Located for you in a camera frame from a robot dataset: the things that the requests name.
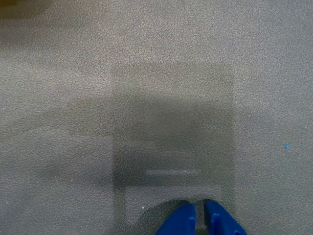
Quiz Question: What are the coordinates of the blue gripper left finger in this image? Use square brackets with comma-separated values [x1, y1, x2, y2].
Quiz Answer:
[155, 203, 197, 235]

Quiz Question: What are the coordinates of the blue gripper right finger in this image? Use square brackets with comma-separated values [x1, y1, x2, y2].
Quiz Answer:
[204, 199, 248, 235]

